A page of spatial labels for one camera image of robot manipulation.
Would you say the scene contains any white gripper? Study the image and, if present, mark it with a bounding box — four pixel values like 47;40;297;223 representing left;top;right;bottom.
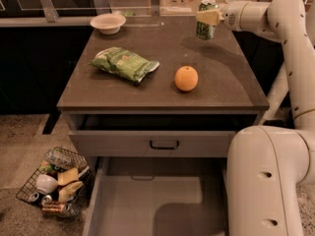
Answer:
196;1;245;31

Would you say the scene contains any green soda can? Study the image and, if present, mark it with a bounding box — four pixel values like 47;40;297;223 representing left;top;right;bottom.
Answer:
196;0;218;40

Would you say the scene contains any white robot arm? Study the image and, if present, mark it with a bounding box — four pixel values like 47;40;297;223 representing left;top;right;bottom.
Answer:
196;0;315;236

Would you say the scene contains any grey drawer cabinet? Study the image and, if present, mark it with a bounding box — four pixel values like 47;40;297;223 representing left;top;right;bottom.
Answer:
56;15;270;179

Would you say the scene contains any grey top drawer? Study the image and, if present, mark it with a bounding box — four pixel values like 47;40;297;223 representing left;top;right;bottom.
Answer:
70;114;256;157

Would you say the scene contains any grey drawer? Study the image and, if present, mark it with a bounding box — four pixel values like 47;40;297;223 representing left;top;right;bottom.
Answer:
70;114;256;157
83;157;228;236

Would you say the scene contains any grey middle drawer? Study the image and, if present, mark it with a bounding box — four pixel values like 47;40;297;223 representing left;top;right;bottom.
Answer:
83;157;228;236

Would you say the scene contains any brown can in basket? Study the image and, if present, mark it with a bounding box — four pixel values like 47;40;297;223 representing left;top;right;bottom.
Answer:
41;202;65;215

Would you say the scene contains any silver can in basket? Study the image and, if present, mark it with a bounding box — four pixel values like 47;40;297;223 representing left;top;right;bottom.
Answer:
28;192;40;204

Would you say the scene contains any orange fruit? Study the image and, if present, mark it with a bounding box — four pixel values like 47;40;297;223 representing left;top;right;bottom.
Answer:
174;66;199;91

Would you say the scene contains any green chip bag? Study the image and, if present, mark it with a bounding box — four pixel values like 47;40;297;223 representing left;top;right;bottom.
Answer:
90;47;159;84

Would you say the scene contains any white paper bowl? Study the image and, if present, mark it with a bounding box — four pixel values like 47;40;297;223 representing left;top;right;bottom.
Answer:
91;14;126;34

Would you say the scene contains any clear plastic bottle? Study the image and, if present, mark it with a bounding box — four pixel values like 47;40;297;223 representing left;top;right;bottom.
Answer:
44;149;73;170

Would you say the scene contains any yellow sponge upper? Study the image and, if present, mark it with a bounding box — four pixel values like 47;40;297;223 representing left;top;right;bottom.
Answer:
57;168;79;186

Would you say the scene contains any yellow sponge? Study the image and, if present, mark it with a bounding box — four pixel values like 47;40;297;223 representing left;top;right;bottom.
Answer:
57;168;79;186
58;181;84;203

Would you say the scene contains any yellow sponge lower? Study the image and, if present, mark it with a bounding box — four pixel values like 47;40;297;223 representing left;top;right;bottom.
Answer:
58;181;84;203

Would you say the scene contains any white ceramic bowl in basket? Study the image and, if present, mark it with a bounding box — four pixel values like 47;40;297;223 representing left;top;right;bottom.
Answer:
35;174;58;195

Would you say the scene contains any black drawer handle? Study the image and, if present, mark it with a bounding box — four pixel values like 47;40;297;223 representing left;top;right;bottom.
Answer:
150;141;180;150

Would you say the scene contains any black wire basket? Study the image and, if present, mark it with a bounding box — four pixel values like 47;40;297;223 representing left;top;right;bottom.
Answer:
16;147;95;218

